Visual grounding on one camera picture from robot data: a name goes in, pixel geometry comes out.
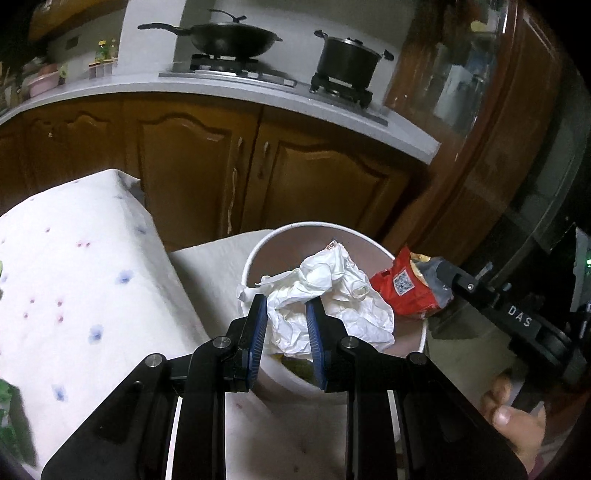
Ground red grey snack bag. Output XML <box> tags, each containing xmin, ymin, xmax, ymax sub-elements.
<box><xmin>368</xmin><ymin>246</ymin><xmax>455</xmax><ymax>319</ymax></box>

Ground wooden lower cabinets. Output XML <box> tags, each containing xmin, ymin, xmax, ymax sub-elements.
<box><xmin>0</xmin><ymin>92</ymin><xmax>432</xmax><ymax>254</ymax></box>

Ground person's right hand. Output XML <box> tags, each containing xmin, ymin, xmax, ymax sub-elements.
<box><xmin>480</xmin><ymin>375</ymin><xmax>548</xmax><ymax>463</ymax></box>

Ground black wok with lid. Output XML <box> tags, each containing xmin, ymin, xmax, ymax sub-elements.
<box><xmin>137</xmin><ymin>9</ymin><xmax>282</xmax><ymax>60</ymax></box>

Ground floral white tablecloth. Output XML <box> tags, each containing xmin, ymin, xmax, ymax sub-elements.
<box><xmin>0</xmin><ymin>168</ymin><xmax>402</xmax><ymax>480</ymax></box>

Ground white paper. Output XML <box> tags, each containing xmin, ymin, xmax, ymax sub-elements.
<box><xmin>237</xmin><ymin>239</ymin><xmax>396</xmax><ymax>360</ymax></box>

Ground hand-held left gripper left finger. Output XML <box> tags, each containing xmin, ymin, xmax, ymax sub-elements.
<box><xmin>41</xmin><ymin>293</ymin><xmax>269</xmax><ymax>480</ymax></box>

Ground gas stove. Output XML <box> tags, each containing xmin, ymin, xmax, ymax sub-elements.
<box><xmin>159</xmin><ymin>53</ymin><xmax>391</xmax><ymax>126</ymax></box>

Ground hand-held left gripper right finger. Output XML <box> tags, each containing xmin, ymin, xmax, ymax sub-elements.
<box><xmin>305</xmin><ymin>298</ymin><xmax>529</xmax><ymax>480</ymax></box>

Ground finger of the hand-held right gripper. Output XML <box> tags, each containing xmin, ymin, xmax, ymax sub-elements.
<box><xmin>436</xmin><ymin>258</ymin><xmax>544</xmax><ymax>343</ymax></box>

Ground pink basin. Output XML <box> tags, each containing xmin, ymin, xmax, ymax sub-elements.
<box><xmin>27</xmin><ymin>65</ymin><xmax>60</xmax><ymax>99</ymax></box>

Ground white round trash bin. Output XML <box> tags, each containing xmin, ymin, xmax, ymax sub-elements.
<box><xmin>239</xmin><ymin>222</ymin><xmax>430</xmax><ymax>406</ymax></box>

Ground black cooking pot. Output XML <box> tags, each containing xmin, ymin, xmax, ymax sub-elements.
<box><xmin>314</xmin><ymin>30</ymin><xmax>394</xmax><ymax>89</ymax></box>

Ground wooden glass door cabinet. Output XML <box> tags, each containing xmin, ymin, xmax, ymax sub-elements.
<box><xmin>383</xmin><ymin>0</ymin><xmax>591</xmax><ymax>287</ymax></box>

